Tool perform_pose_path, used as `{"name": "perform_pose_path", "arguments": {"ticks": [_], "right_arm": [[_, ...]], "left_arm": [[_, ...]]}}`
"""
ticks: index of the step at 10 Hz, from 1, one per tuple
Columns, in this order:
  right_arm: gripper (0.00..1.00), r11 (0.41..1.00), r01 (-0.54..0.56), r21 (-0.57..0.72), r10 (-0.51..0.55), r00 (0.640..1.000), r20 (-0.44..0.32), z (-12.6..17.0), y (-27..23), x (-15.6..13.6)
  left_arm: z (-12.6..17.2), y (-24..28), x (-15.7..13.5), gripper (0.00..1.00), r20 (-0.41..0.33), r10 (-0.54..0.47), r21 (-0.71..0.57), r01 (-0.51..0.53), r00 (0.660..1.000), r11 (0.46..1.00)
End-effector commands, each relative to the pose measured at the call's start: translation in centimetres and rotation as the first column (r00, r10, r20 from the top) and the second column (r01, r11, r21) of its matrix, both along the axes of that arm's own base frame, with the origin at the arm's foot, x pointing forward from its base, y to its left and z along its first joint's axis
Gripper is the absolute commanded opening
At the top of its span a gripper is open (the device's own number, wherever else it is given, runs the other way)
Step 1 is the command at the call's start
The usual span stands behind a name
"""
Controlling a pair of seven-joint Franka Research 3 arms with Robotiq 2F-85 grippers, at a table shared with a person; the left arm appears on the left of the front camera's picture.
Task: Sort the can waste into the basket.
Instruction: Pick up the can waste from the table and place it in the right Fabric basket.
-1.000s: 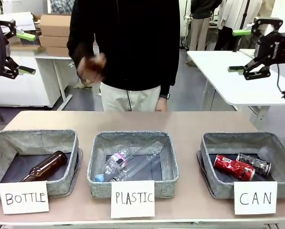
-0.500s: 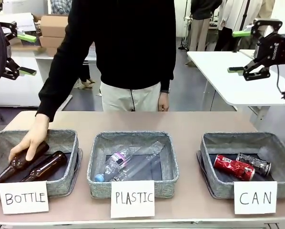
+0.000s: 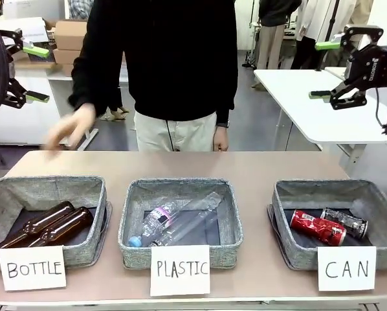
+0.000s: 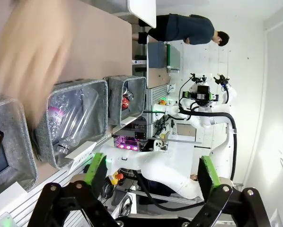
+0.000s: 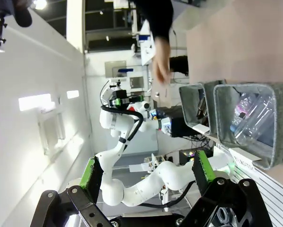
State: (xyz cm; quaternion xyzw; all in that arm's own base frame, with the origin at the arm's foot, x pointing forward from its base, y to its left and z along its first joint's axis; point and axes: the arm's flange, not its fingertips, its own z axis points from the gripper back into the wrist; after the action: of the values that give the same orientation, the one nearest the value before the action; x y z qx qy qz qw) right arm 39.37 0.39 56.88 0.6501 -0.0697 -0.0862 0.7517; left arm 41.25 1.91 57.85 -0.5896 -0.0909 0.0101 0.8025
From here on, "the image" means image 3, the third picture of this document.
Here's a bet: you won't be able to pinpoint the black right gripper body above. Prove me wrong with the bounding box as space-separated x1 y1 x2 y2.
344 45 387 89

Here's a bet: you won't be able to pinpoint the brown glass bottle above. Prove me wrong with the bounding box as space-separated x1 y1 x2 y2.
0 200 76 250
27 206 94 249

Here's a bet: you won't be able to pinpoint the crushed black silver can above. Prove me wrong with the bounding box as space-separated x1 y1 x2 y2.
320 207 369 240

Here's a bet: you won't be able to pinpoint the crushed red soda can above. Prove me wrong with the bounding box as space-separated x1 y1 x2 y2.
290 209 348 246

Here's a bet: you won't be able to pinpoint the crushed clear bottle blue cap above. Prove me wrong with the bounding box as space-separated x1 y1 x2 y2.
128 200 182 248

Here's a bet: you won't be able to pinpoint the long clear plastic bottle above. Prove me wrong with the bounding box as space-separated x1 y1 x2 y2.
148 191 227 247

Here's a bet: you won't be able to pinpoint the person's left forearm black sleeve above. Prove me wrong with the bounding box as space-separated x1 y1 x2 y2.
215 61 239 126

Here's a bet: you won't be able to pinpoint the person's right forearm black sleeve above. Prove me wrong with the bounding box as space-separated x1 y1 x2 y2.
67 54 99 113

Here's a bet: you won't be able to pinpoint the grey fabric basket can label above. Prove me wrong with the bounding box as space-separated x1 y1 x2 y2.
267 179 387 271

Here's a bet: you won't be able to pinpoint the grey fabric basket bottle label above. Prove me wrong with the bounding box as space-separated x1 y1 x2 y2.
0 176 113 271

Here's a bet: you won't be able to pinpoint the grey fabric basket plastic label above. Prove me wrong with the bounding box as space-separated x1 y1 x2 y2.
117 178 245 270

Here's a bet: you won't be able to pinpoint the white paper sign can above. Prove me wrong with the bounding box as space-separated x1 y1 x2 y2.
316 246 377 292

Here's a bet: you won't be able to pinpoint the person's right hand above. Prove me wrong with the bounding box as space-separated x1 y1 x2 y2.
43 103 98 152

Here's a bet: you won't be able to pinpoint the person's left hand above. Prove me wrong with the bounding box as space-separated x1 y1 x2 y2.
214 126 230 152

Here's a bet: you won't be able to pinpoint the white box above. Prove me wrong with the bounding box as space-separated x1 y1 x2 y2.
0 16 49 45

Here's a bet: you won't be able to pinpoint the white table with rounded corner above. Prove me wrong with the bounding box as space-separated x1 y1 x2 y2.
253 67 387 178

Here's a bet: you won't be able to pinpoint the bystander in white shirt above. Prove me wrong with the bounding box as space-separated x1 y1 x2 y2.
290 0 330 71

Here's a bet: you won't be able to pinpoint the flat cardboard box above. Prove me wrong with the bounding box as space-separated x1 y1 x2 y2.
52 48 84 65

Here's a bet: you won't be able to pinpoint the white desk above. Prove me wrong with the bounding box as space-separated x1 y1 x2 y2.
0 63 129 150

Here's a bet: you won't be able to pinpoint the large cardboard box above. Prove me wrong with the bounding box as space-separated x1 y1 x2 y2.
53 19 88 51

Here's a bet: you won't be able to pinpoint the bystander in plaid shirt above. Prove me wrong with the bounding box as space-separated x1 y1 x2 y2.
67 0 96 21

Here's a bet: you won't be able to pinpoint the bystander in brown trousers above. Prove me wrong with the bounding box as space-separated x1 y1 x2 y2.
251 0 303 89

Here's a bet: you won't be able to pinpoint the person's beige trousers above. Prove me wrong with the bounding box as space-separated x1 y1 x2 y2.
133 111 218 153

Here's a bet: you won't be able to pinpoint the person's black sweater torso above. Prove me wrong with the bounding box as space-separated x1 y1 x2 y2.
71 0 239 119

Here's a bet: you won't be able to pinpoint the white paper sign bottle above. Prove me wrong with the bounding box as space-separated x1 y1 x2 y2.
0 245 67 292

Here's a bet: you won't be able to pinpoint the white paper sign plastic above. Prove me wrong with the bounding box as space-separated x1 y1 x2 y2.
149 244 211 297

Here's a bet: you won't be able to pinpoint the black hanging cord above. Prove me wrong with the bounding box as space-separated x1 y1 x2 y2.
164 119 180 152

